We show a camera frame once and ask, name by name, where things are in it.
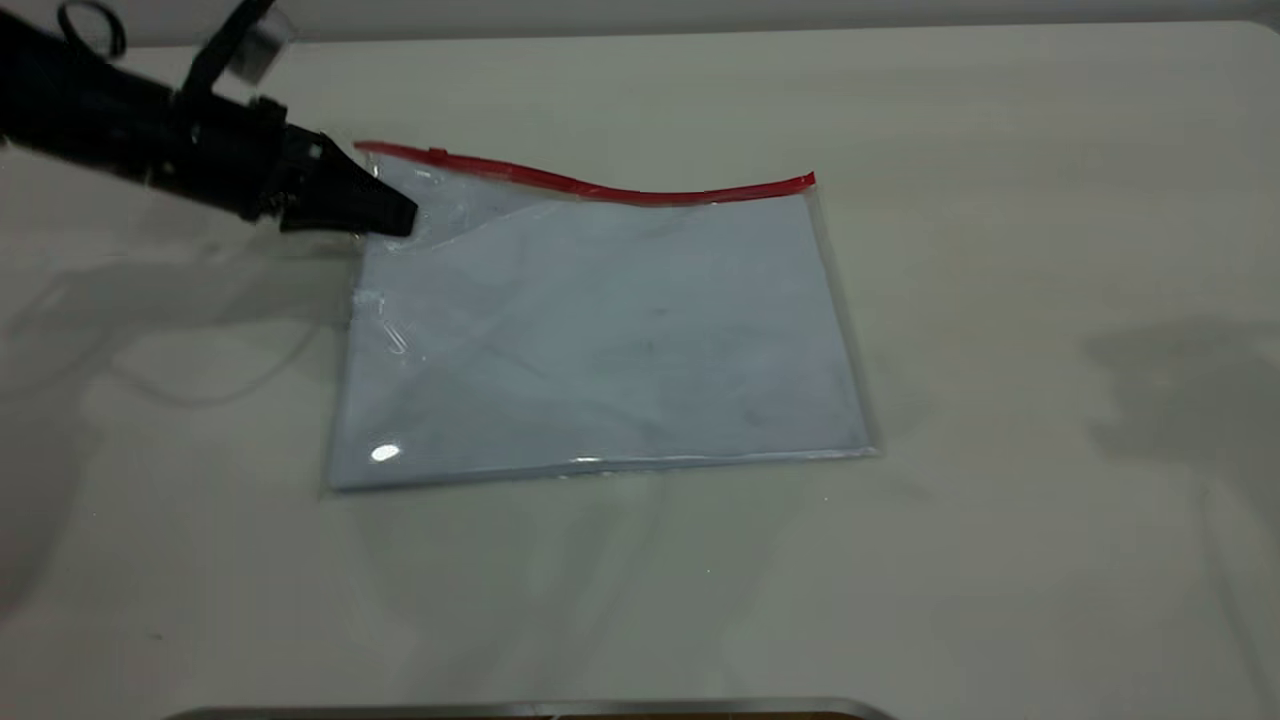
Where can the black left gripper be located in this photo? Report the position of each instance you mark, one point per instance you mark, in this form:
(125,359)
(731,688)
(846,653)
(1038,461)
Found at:
(220,155)

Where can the transparent zip bag red zipper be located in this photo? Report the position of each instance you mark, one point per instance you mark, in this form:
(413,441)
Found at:
(600,340)

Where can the metal edge strip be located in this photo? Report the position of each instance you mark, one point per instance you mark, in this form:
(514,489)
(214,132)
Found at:
(520,710)

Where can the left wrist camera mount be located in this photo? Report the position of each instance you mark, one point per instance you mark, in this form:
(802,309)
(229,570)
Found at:
(212,55)

